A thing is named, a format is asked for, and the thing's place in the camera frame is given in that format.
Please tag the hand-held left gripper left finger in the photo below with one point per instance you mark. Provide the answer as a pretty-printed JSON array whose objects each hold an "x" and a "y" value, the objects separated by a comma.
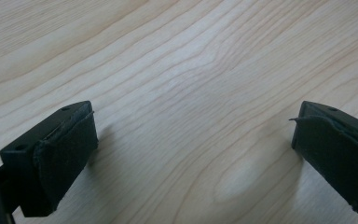
[{"x": 52, "y": 158}]

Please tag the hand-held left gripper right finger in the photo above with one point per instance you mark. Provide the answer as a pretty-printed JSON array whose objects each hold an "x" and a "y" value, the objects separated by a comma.
[{"x": 341, "y": 152}]

